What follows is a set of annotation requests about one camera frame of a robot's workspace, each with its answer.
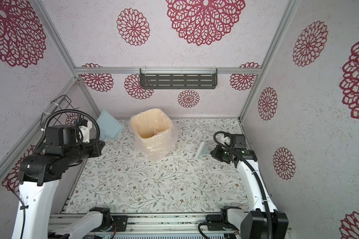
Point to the light blue white brush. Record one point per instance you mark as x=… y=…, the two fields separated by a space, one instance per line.
x=204 y=149

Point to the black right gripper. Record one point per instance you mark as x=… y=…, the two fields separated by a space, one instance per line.
x=216 y=153

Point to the cream bin with plastic liner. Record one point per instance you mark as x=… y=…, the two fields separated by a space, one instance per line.
x=155 y=133

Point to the dark grey wall shelf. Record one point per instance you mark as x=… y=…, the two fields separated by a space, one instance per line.
x=153 y=80

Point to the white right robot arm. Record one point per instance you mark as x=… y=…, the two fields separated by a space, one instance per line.
x=263 y=220

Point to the light blue plastic dustpan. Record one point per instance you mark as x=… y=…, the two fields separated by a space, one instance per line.
x=109 y=127

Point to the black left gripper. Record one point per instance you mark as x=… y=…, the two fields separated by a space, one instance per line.
x=97 y=149

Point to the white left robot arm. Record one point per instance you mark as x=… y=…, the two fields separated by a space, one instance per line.
x=60 y=148

